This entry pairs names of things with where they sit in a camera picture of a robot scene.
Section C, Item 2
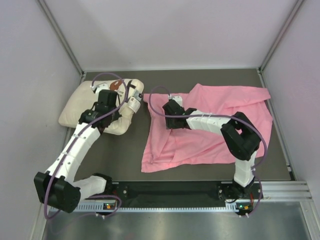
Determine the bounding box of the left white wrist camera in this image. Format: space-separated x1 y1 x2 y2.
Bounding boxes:
91 82 110 95

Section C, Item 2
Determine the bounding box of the cream white pillow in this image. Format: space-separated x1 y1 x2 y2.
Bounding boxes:
58 78 144 135

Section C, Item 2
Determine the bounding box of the left aluminium frame post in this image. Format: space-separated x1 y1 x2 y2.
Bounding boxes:
36 0 84 76

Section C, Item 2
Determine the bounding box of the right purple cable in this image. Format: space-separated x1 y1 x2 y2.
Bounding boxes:
148 85 268 217

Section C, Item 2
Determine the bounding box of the pink pillowcase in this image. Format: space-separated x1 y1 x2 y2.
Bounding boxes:
141 83 273 173

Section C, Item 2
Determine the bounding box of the purple cable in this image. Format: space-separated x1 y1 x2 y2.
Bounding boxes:
148 85 268 217
43 72 126 220

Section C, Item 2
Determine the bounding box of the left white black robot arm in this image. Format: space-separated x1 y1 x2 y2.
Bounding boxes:
33 89 122 213

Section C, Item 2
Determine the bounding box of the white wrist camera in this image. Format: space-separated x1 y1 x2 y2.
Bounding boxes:
91 82 110 95
168 94 183 107

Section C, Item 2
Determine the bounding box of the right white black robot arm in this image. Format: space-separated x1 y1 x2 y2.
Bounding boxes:
162 99 261 200

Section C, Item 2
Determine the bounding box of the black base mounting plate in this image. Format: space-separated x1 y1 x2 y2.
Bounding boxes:
110 180 262 207

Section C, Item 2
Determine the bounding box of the aluminium front rail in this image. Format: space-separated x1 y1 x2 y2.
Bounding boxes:
41 181 313 201

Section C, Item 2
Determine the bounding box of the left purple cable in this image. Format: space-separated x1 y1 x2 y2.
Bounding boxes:
43 72 126 220

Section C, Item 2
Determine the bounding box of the right aluminium frame post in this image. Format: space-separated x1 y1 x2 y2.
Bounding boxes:
257 0 306 74

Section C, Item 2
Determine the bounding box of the grey slotted cable duct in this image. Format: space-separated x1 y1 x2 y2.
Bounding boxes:
74 200 253 214

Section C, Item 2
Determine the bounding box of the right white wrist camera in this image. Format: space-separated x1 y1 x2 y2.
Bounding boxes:
168 94 183 107

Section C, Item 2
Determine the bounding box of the aluminium frame post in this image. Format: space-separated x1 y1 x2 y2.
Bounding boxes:
257 0 306 74
36 0 84 76

